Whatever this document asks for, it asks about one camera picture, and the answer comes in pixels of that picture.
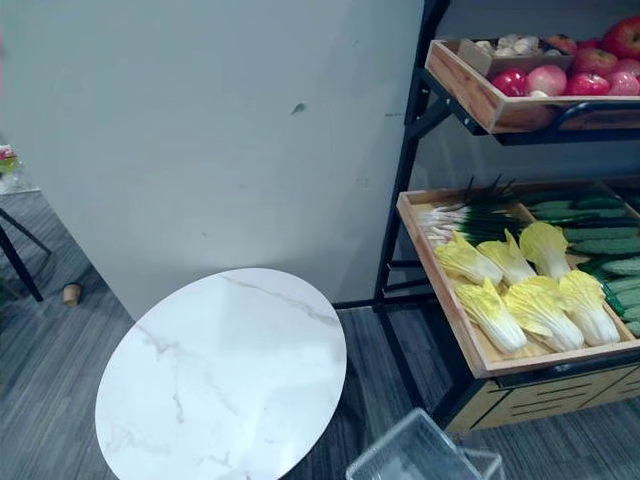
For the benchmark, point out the black table leg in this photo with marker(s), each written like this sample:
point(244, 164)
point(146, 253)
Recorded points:
point(22, 260)

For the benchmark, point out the green onion bunch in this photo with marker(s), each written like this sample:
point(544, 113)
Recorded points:
point(470, 217)

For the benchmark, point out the pink apple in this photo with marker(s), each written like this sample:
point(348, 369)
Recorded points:
point(547, 80)
point(625, 82)

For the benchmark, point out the round white marble table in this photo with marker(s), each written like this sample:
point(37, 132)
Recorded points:
point(220, 370)

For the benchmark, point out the clear plastic basket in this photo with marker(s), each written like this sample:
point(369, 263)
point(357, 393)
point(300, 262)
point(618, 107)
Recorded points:
point(425, 450)

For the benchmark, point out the wooden slatted crate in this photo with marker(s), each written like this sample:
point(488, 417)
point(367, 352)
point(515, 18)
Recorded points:
point(545, 400)

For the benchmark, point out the green cucumber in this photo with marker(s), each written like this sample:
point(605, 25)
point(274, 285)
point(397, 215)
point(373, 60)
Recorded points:
point(580, 215)
point(625, 286)
point(605, 246)
point(622, 265)
point(575, 205)
point(600, 234)

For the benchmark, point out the large red apple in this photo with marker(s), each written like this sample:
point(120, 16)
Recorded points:
point(624, 36)

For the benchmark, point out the wooden vegetable tray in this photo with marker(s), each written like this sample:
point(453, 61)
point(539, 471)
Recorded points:
point(450, 300)

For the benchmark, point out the yellow napa cabbage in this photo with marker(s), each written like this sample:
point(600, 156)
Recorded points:
point(590, 305)
point(467, 262)
point(510, 260)
point(492, 315)
point(542, 312)
point(547, 250)

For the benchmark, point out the brown paper cup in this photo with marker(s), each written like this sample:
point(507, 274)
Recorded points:
point(71, 294)

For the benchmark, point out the pale garlic bulbs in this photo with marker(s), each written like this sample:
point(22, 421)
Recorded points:
point(512, 45)

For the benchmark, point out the wooden fruit tray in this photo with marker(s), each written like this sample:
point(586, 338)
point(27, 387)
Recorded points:
point(480, 95)

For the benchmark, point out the black metal shelf rack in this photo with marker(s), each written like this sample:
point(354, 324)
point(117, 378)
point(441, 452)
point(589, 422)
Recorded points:
point(400, 210)

